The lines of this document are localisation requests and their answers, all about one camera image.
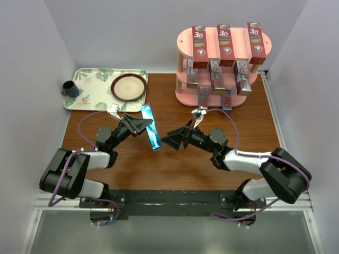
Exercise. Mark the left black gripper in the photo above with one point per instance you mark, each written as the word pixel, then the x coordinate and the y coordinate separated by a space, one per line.
pixel 139 123

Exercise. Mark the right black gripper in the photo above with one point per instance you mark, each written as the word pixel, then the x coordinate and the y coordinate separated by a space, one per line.
pixel 175 138

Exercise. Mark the blue toothpaste box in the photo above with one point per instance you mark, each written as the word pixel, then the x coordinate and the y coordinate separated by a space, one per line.
pixel 154 138

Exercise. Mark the silver toothpaste box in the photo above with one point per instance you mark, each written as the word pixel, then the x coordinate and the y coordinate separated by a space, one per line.
pixel 192 75
pixel 243 85
pixel 203 97
pixel 216 78
pixel 226 103

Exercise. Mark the red toothpaste box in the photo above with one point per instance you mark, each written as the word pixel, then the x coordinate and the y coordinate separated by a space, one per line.
pixel 199 43
pixel 257 54
pixel 226 50

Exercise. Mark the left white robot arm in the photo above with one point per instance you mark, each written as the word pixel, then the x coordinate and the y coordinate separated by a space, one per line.
pixel 65 176

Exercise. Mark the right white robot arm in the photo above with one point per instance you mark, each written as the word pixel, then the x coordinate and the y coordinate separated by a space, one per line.
pixel 282 176

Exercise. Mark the pink three-tier shelf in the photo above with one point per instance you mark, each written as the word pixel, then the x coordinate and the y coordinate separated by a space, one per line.
pixel 240 41

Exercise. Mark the brown rimmed beige plate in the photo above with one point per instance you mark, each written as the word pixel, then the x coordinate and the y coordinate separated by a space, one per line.
pixel 128 87

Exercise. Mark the floral serving tray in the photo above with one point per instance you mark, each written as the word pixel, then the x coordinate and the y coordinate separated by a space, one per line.
pixel 95 94

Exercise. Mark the dark blue mug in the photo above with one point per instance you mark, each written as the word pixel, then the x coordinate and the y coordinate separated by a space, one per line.
pixel 70 89

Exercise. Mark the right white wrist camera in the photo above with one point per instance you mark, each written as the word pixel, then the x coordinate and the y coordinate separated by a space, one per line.
pixel 198 115

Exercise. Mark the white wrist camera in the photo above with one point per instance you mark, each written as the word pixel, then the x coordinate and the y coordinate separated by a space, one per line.
pixel 113 112
pixel 198 115

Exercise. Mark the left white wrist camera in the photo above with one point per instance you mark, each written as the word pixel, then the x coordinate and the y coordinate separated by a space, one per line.
pixel 113 112

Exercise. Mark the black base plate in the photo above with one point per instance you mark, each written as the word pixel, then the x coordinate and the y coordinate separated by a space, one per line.
pixel 181 203

